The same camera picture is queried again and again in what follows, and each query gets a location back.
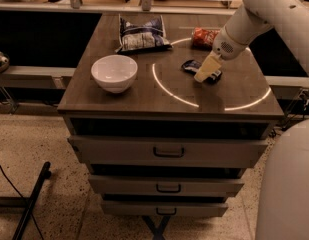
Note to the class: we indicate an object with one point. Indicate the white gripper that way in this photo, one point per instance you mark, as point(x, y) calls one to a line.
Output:
point(223, 46)

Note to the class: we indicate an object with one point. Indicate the dark blue rxbar wrapper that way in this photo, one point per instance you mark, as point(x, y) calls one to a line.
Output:
point(192, 67)

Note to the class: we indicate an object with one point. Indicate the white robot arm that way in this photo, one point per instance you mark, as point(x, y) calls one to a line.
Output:
point(283, 211)

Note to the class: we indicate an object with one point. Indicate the white ceramic bowl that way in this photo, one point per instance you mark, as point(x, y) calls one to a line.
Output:
point(114, 73)

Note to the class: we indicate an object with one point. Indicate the red soda can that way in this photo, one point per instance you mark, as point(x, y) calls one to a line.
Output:
point(203, 38)

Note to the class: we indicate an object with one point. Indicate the blue white chip bag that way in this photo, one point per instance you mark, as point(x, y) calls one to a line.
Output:
point(149, 36)

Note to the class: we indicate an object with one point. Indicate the grey drawer cabinet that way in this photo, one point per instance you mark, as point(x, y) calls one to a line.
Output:
point(166, 102)

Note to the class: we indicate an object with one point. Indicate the top grey drawer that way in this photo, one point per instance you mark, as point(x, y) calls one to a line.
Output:
point(168, 152)

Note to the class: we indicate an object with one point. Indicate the grey drawer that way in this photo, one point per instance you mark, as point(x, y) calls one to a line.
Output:
point(168, 152)
point(164, 186)
point(164, 208)

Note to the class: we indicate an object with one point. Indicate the middle grey drawer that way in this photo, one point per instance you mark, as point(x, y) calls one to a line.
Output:
point(164, 186)

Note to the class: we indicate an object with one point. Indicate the bottom grey drawer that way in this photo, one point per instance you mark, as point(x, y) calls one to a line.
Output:
point(164, 208)

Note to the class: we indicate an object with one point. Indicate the plate with items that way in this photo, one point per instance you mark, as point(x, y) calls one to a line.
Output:
point(4, 62)

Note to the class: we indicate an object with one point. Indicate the black stand leg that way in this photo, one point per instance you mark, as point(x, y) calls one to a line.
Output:
point(26, 203)

